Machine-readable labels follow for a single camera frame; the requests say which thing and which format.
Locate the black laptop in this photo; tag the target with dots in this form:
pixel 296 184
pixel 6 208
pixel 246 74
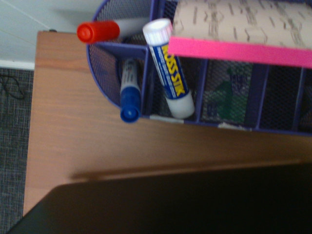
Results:
pixel 182 202

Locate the blue cap marker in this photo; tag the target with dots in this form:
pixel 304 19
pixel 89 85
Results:
pixel 130 102

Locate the white blue glue stick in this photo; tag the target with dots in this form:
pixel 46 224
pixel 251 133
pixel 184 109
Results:
pixel 170 73

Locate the green printed card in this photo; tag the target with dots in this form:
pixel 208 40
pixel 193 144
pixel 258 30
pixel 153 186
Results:
pixel 226 97

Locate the red cap marker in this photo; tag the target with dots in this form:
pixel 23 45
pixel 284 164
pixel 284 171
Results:
pixel 97 31

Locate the blue mesh desk organizer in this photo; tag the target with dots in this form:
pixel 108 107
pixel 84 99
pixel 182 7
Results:
pixel 258 95

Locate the pink sticky note pad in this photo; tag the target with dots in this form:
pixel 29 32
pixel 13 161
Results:
pixel 239 34

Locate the wooden desk black metal frame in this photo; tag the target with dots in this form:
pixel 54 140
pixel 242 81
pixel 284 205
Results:
pixel 80 136

